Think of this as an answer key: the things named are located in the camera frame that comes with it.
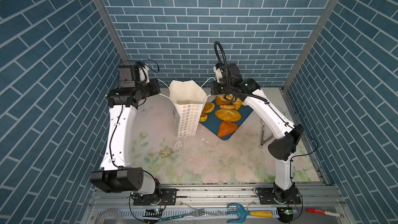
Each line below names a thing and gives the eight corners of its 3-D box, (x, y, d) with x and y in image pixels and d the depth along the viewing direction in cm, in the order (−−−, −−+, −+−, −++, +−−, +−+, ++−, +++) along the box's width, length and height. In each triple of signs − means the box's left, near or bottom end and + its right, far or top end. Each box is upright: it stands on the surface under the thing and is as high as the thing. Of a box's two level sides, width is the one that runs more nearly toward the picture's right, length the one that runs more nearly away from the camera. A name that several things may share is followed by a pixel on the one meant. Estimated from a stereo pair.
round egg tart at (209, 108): (203, 113, 106) (203, 109, 102) (206, 105, 110) (206, 101, 107) (211, 115, 105) (212, 111, 101) (214, 107, 109) (214, 103, 106)
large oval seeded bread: (215, 122, 102) (216, 118, 98) (215, 113, 107) (215, 108, 103) (240, 122, 102) (241, 118, 98) (238, 113, 107) (239, 108, 103)
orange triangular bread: (217, 137, 96) (217, 133, 93) (216, 123, 102) (217, 120, 99) (237, 137, 96) (238, 133, 93) (235, 123, 102) (236, 120, 99)
